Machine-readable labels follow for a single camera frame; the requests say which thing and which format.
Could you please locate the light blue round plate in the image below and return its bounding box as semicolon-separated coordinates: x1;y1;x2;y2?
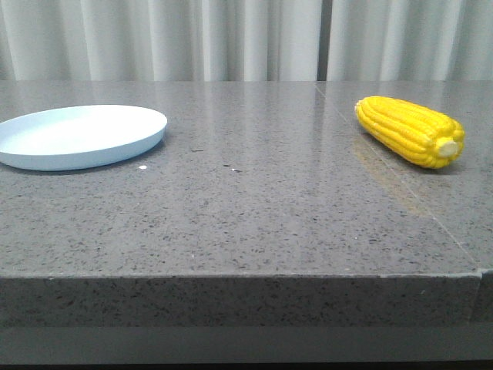
1;105;167;171

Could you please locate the yellow corn cob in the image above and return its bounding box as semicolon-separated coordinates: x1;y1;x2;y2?
354;96;465;169

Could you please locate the white pleated curtain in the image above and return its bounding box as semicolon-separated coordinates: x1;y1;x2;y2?
1;1;492;81

